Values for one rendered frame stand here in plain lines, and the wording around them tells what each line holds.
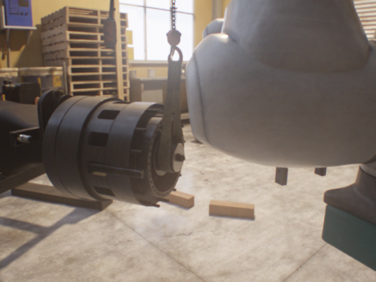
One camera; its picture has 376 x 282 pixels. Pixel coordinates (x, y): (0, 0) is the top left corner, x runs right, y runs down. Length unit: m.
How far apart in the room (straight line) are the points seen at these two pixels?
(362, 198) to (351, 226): 0.04
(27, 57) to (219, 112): 5.66
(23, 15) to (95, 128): 4.42
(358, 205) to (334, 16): 0.25
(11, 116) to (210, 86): 1.74
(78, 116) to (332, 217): 1.24
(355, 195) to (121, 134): 1.04
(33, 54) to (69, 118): 4.45
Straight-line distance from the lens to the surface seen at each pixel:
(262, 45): 0.31
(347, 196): 0.48
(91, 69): 5.16
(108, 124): 1.39
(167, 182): 1.60
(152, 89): 6.22
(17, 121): 1.94
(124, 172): 1.30
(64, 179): 1.55
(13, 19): 5.65
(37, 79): 4.48
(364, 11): 6.49
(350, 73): 0.33
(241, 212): 2.72
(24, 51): 5.90
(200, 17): 8.07
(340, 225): 0.47
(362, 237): 0.46
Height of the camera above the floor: 1.27
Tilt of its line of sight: 13 degrees down
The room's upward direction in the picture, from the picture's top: straight up
